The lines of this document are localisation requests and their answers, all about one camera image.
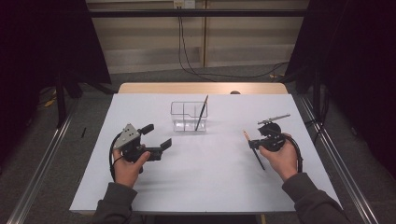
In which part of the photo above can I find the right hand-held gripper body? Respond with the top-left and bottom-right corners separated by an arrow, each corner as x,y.
257,113 -> 292,153

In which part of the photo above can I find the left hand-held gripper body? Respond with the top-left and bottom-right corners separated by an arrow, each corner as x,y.
112,123 -> 163,164

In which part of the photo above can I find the black pen with orange end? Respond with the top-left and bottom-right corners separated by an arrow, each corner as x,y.
194,94 -> 209,132
243,130 -> 266,172

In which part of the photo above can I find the clear plastic pen holder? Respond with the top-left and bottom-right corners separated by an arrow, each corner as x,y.
170,101 -> 208,133

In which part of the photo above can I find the person's right hand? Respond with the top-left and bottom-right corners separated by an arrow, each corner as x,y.
259,133 -> 299,183

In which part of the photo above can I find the person's left hand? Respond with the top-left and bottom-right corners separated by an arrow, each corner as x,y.
112,148 -> 152,189

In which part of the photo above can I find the white table cover sheet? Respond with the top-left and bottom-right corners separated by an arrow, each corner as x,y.
69,92 -> 344,215

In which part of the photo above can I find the black metal stand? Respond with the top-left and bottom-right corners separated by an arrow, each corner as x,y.
55,70 -> 68,129

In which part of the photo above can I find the dark curtain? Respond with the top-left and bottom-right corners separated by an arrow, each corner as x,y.
284,0 -> 396,171
0,0 -> 112,162

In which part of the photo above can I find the long desk with dark edge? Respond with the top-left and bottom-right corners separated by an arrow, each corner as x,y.
88,8 -> 309,19

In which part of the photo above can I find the left hand-held gripper cable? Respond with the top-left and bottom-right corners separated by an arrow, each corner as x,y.
108,132 -> 125,183

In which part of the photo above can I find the hand-held gripper cable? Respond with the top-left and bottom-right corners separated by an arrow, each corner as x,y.
108,132 -> 125,183
281,134 -> 304,174

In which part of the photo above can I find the right hand-held gripper cable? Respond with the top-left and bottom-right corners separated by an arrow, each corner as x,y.
281,134 -> 304,174

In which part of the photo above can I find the black wall cable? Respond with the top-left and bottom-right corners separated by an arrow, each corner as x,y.
177,7 -> 217,83
180,7 -> 290,79

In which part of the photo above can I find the metal floor rail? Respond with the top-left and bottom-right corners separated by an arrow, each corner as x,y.
6,102 -> 78,224
295,94 -> 380,224

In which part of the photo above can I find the white wall power outlet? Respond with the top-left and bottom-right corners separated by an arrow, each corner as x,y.
173,0 -> 196,9

